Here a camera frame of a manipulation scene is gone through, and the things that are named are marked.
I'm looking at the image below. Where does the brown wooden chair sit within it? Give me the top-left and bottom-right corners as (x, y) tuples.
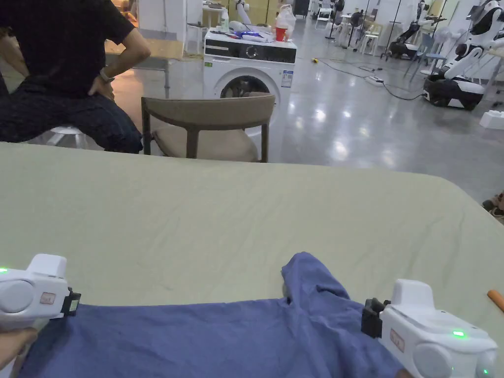
(141, 94), (276, 163)

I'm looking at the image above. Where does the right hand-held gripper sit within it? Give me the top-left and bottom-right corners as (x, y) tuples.
(361, 279), (499, 378)

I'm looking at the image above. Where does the bed with pale green sheet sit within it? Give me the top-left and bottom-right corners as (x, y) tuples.
(0, 141), (504, 378)

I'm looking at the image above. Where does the blue shirt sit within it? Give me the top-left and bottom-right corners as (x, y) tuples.
(17, 252), (406, 378)

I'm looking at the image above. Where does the white power strip with cable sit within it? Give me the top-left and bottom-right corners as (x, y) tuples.
(315, 59), (426, 100)

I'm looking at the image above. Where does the white foam block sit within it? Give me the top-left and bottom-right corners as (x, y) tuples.
(479, 111), (504, 130)

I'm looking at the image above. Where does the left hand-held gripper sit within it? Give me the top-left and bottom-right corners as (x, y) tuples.
(0, 253), (82, 344)

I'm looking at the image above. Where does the white washing machine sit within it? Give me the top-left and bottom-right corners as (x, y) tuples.
(203, 3), (298, 109)

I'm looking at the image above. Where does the person's left hand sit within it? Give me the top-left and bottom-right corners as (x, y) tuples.
(0, 327), (39, 369)

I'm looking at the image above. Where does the white and black robot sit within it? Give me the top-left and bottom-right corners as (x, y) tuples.
(387, 0), (434, 62)
(422, 0), (504, 111)

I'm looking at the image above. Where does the white stool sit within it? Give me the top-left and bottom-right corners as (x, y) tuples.
(41, 125), (95, 150)

